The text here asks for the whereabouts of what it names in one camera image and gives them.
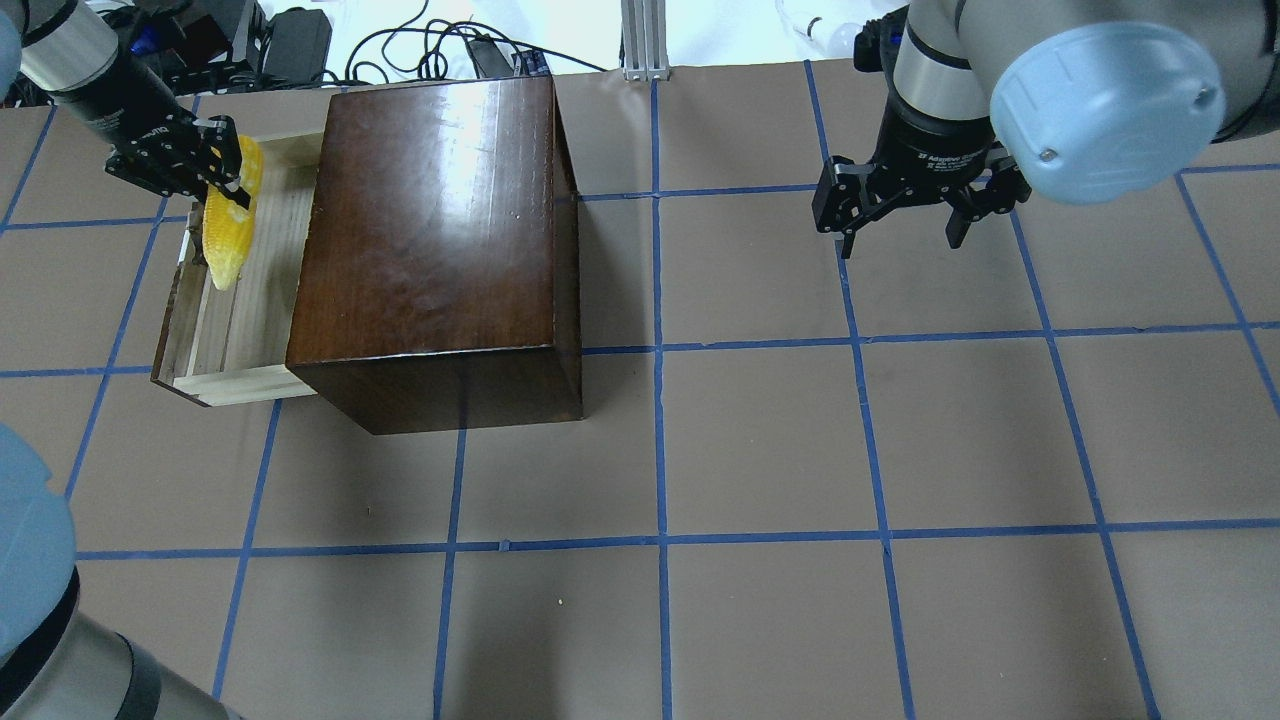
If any dark wooden drawer cabinet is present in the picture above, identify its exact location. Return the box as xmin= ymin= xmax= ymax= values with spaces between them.
xmin=285 ymin=76 xmax=584 ymax=436

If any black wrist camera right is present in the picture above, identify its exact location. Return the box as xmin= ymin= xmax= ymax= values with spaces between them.
xmin=852 ymin=6 xmax=908 ymax=74

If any wooden drawer with white handle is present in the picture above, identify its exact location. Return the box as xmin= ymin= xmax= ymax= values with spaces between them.
xmin=150 ymin=128 xmax=324 ymax=407

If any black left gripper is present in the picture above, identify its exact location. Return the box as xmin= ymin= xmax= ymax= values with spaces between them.
xmin=84 ymin=70 xmax=253 ymax=211

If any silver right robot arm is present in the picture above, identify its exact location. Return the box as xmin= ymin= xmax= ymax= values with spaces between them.
xmin=812 ymin=1 xmax=1277 ymax=258

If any white light bulb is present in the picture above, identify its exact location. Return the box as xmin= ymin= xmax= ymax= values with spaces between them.
xmin=803 ymin=15 xmax=864 ymax=59

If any yellow corn cob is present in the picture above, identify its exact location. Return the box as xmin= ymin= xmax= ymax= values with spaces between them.
xmin=202 ymin=136 xmax=264 ymax=291

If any black power adapter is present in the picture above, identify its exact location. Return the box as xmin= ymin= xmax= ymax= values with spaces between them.
xmin=261 ymin=6 xmax=332 ymax=85

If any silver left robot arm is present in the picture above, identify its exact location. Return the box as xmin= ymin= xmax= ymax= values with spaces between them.
xmin=3 ymin=108 xmax=270 ymax=719

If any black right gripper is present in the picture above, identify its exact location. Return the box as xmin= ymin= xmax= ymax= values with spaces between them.
xmin=812 ymin=100 xmax=1032 ymax=260

